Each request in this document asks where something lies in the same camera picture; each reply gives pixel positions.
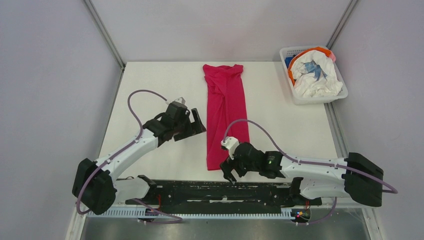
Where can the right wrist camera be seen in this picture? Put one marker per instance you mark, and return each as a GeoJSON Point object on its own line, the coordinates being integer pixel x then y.
{"type": "Point", "coordinates": [230, 144]}

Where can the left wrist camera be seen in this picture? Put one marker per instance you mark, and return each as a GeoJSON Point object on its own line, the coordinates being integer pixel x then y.
{"type": "Point", "coordinates": [175, 100]}

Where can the pink t shirt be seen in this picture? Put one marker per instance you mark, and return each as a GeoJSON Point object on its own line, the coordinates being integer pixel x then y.
{"type": "Point", "coordinates": [225, 103]}

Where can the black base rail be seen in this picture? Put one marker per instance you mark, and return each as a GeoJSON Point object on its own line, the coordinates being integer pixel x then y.
{"type": "Point", "coordinates": [219, 197]}

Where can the blue garment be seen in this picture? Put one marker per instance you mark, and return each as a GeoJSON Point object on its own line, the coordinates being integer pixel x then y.
{"type": "Point", "coordinates": [287, 60]}

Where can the right aluminium corner post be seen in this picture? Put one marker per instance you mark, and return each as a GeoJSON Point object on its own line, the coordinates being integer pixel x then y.
{"type": "Point", "coordinates": [341, 23]}

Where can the white t shirt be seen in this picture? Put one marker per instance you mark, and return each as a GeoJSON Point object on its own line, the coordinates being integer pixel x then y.
{"type": "Point", "coordinates": [313, 73]}

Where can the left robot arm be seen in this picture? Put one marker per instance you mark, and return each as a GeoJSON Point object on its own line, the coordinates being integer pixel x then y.
{"type": "Point", "coordinates": [97, 184]}

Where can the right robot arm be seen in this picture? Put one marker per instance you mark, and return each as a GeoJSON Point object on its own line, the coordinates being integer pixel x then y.
{"type": "Point", "coordinates": [354, 177]}

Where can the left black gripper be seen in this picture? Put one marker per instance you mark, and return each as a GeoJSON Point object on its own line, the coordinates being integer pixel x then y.
{"type": "Point", "coordinates": [197, 126]}

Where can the aluminium corner post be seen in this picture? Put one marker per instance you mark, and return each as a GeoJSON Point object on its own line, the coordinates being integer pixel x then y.
{"type": "Point", "coordinates": [104, 33]}
{"type": "Point", "coordinates": [341, 23]}

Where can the white cable duct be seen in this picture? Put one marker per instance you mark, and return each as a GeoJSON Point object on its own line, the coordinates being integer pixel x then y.
{"type": "Point", "coordinates": [144, 213]}

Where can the left aluminium corner post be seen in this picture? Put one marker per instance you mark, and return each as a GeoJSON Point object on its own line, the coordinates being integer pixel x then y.
{"type": "Point", "coordinates": [104, 33]}

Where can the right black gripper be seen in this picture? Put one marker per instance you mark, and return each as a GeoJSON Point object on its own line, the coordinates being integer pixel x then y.
{"type": "Point", "coordinates": [227, 167]}

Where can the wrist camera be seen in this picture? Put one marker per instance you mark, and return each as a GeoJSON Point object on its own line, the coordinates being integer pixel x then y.
{"type": "Point", "coordinates": [175, 100]}
{"type": "Point", "coordinates": [230, 144]}

